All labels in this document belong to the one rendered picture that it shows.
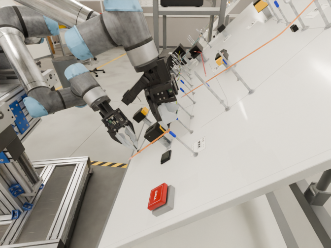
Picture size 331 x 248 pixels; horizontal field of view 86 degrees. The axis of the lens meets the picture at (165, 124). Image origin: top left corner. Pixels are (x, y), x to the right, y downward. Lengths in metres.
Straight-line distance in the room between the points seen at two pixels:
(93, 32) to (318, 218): 0.72
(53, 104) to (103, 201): 1.25
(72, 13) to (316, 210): 0.85
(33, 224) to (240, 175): 1.50
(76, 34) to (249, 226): 0.80
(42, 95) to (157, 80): 0.43
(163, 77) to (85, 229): 1.47
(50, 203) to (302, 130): 1.64
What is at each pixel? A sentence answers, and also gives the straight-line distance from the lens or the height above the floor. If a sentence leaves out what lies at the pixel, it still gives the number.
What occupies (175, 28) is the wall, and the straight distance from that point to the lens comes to 8.14.
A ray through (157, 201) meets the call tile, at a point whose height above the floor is 1.10.
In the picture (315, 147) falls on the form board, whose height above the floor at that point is 1.29.
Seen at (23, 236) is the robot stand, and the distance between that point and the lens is 1.65.
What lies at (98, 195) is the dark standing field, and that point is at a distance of 1.88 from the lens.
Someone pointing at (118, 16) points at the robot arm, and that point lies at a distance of 0.45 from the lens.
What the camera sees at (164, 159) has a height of 1.06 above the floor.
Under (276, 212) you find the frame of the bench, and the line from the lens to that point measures 0.87.
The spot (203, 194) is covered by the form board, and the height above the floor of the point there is 1.15.
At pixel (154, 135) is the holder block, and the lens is 0.58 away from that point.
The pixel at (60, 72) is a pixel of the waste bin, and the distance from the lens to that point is 4.13.
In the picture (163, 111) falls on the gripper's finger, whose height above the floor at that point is 1.21.
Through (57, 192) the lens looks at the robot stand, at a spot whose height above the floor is 0.21.
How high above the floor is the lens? 1.46
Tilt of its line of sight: 33 degrees down
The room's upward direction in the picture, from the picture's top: straight up
